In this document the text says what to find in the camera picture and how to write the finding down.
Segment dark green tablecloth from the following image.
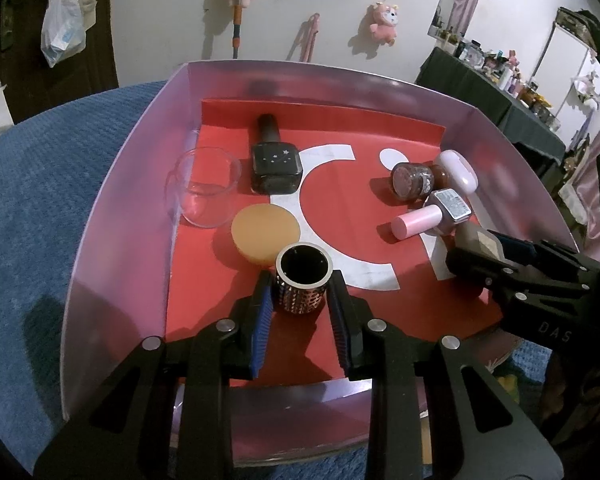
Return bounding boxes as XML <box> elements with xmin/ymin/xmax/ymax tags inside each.
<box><xmin>415</xmin><ymin>46</ymin><xmax>567</xmax><ymax>166</ymax></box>

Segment grey small electronic device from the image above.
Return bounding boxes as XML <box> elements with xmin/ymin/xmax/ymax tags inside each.
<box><xmin>452</xmin><ymin>220</ymin><xmax>506</xmax><ymax>261</ymax></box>

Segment pink capped nail polish bottle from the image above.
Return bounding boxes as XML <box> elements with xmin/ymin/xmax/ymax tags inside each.
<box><xmin>391</xmin><ymin>188</ymin><xmax>473</xmax><ymax>241</ymax></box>

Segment stick with orange handle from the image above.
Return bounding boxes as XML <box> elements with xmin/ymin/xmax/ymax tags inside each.
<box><xmin>230</xmin><ymin>0</ymin><xmax>247</xmax><ymax>61</ymax></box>

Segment dark patterned bag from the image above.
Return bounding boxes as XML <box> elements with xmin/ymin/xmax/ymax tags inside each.
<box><xmin>555</xmin><ymin>6</ymin><xmax>600</xmax><ymax>51</ymax></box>

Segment studded metal cylinder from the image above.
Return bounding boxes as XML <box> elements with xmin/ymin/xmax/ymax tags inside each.
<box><xmin>274</xmin><ymin>242</ymin><xmax>335</xmax><ymax>317</ymax></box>

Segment clear glass cup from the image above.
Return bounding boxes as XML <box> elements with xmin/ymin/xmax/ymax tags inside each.
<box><xmin>166</xmin><ymin>147</ymin><xmax>243</xmax><ymax>229</ymax></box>

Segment clear plastic bag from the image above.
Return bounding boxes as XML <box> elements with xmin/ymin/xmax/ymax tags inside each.
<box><xmin>40</xmin><ymin>0</ymin><xmax>87</xmax><ymax>68</ymax></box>

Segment pink tray with red bottom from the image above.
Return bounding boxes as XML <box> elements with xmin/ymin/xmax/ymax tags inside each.
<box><xmin>60</xmin><ymin>60</ymin><xmax>581</xmax><ymax>463</ymax></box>

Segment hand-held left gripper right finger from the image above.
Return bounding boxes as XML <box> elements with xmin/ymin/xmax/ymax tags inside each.
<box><xmin>327</xmin><ymin>270</ymin><xmax>566</xmax><ymax>480</ymax></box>

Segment white cabinet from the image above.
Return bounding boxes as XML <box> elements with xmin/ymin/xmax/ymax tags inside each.
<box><xmin>537</xmin><ymin>22</ymin><xmax>600</xmax><ymax>151</ymax></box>

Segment dark brown door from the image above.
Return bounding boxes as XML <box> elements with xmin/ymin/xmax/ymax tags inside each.
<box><xmin>0</xmin><ymin>0</ymin><xmax>120</xmax><ymax>126</ymax></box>

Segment wall mirror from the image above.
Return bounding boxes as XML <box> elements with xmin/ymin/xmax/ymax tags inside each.
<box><xmin>427</xmin><ymin>0</ymin><xmax>493</xmax><ymax>43</ymax></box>

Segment white earbud case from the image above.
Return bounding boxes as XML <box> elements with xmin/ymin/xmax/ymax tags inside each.
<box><xmin>432</xmin><ymin>150</ymin><xmax>479</xmax><ymax>201</ymax></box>

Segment orange round disc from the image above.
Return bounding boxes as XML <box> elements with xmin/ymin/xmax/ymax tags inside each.
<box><xmin>230</xmin><ymin>204</ymin><xmax>302</xmax><ymax>266</ymax></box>

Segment row of small bottles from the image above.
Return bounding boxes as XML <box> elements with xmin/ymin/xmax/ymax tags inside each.
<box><xmin>430</xmin><ymin>20</ymin><xmax>561</xmax><ymax>126</ymax></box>

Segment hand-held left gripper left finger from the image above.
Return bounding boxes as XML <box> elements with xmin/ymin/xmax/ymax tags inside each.
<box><xmin>32</xmin><ymin>270</ymin><xmax>273</xmax><ymax>480</ymax></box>

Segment pink plush bear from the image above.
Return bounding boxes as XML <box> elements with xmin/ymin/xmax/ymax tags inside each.
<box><xmin>370</xmin><ymin>1</ymin><xmax>402</xmax><ymax>45</ymax></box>

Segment black nail polish bottle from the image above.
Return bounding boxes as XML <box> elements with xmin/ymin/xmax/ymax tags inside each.
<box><xmin>250</xmin><ymin>114</ymin><xmax>303</xmax><ymax>195</ymax></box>

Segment brown glitter jar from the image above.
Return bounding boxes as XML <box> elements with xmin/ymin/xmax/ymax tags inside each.
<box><xmin>391</xmin><ymin>160</ymin><xmax>451</xmax><ymax>205</ymax></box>

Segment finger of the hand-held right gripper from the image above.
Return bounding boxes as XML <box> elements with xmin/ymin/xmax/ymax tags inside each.
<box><xmin>487</xmin><ymin>230</ymin><xmax>600</xmax><ymax>272</ymax></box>
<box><xmin>445</xmin><ymin>249</ymin><xmax>537</xmax><ymax>302</ymax></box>

